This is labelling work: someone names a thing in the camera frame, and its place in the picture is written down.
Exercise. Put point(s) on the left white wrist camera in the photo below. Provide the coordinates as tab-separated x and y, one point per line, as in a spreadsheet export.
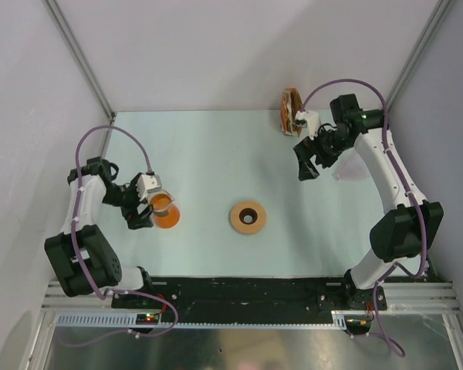
146	185

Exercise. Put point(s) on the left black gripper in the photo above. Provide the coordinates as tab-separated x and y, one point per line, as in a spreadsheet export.
133	219

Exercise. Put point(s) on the left aluminium frame post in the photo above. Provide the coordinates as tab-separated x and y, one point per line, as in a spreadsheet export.
75	50

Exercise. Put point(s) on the right aluminium frame post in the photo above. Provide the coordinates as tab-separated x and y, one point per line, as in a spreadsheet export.
423	43

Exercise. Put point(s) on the glass flask with orange liquid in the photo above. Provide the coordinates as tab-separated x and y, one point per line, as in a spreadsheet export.
165	212

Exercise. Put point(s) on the aluminium front rail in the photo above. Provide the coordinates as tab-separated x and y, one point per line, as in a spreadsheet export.
402	298

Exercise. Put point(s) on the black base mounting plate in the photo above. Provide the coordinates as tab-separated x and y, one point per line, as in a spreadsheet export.
253	300

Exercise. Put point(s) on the grey slotted cable duct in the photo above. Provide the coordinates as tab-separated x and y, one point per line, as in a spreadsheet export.
334	320

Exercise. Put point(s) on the aluminium frame post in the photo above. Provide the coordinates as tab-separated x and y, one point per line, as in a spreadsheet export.
75	50
423	43

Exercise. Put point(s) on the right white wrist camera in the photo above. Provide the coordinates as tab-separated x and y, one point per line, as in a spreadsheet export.
309	120

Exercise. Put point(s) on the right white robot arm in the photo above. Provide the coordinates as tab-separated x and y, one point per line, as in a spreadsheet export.
410	222

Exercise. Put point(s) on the orange coffee filter package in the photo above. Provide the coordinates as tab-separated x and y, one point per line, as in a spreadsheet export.
290	105

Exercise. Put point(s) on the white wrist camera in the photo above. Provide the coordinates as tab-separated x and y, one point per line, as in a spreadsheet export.
309	120
146	185

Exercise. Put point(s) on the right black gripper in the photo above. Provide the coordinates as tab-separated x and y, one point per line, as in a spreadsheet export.
307	170

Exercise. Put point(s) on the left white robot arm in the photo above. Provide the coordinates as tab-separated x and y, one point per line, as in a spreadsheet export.
80	255

